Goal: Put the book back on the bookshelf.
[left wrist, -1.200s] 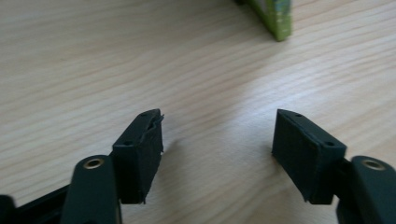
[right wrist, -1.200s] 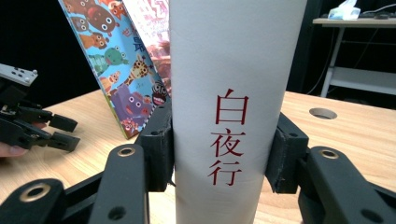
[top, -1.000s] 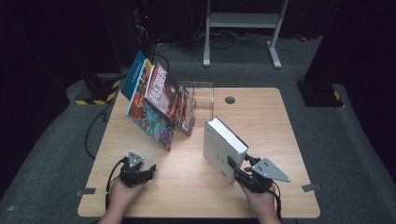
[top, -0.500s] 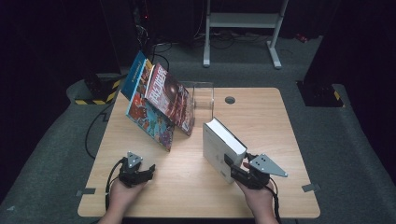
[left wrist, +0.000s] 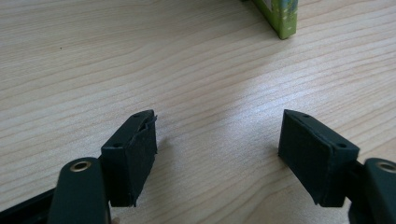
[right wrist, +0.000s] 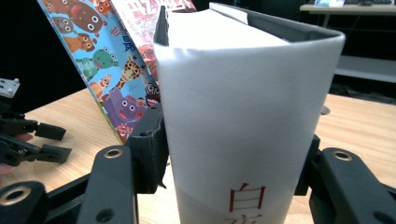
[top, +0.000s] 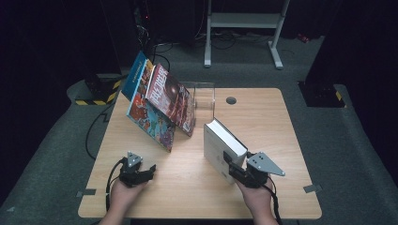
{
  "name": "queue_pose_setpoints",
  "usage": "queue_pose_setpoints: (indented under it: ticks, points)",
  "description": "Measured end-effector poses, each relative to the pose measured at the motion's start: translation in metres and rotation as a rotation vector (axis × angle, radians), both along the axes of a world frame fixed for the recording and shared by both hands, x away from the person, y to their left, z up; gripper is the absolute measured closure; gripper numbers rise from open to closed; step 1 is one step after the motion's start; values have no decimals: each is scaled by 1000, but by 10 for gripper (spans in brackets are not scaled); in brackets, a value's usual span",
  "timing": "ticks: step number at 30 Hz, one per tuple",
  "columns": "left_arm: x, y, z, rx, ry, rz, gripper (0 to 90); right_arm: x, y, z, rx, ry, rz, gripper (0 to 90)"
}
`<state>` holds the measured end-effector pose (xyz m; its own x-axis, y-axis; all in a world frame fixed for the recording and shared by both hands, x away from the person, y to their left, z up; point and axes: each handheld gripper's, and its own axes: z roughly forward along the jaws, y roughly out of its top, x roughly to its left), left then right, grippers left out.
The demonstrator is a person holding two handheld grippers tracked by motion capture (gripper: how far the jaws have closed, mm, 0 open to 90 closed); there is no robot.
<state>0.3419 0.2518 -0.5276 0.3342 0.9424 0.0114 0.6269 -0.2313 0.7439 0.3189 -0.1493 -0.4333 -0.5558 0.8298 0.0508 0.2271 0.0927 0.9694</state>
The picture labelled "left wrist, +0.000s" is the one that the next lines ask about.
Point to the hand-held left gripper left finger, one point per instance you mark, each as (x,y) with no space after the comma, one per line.
(130,161)

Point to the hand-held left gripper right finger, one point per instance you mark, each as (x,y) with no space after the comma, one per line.
(317,158)

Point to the colourful hardcover picture book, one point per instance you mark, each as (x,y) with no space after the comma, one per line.
(281,15)

